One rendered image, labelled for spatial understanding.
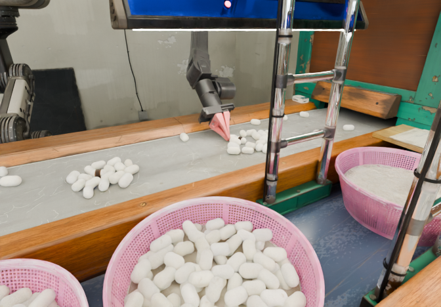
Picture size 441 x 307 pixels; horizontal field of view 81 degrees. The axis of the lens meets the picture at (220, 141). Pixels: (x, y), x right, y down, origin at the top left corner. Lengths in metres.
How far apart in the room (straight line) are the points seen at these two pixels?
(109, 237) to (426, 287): 0.42
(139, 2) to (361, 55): 0.77
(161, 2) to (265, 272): 0.45
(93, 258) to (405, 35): 0.95
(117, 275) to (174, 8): 0.42
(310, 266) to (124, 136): 0.59
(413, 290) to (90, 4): 2.58
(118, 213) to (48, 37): 2.24
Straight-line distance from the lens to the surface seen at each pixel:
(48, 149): 0.79
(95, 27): 2.62
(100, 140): 0.78
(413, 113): 0.96
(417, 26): 0.97
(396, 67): 0.98
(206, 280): 0.38
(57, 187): 0.64
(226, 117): 0.74
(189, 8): 0.51
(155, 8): 0.49
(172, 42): 2.77
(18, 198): 0.64
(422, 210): 0.35
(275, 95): 0.46
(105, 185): 0.57
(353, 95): 0.99
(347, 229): 0.60
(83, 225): 0.46
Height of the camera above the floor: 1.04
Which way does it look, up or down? 23 degrees down
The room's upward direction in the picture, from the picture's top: straight up
